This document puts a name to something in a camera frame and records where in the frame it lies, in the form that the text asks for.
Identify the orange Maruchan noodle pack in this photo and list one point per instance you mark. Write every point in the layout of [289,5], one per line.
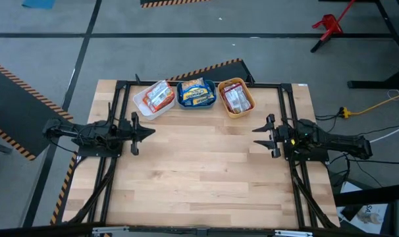
[158,93]
[165,104]

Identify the red stand with black foot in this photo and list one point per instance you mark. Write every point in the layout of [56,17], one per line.
[329,24]

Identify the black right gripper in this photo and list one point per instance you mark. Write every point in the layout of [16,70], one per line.
[281,136]

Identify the blue Maruchan noodle pack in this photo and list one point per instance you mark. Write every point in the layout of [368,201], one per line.
[193,88]
[202,100]

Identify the black desk leg frame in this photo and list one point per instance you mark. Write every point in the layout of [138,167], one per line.
[388,36]

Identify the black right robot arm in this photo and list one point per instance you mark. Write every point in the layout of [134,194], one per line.
[334,140]

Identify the yellow plastic bin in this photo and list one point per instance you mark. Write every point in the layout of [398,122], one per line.
[240,114]

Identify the silver metal bracket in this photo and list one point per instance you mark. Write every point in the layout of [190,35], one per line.
[110,229]
[293,233]

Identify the teal plastic bin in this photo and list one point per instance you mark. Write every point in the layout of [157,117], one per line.
[179,100]

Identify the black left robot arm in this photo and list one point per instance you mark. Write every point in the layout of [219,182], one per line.
[87,135]

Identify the black mat with hazard stripes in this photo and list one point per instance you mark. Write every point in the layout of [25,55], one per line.
[15,105]
[226,73]
[173,2]

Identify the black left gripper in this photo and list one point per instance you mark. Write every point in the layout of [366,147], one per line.
[132,133]

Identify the white plastic bin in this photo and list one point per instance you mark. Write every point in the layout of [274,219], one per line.
[140,107]

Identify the black furniture frame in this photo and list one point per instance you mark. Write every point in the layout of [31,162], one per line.
[370,197]

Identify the black aluminium table frame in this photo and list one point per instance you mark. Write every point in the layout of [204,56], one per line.
[300,197]

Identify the blue floor mat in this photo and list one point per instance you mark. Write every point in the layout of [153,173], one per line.
[38,3]

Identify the white printed poster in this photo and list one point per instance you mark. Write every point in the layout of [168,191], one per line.
[367,210]

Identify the black yellow hazard tape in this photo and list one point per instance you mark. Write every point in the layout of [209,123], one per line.
[64,187]

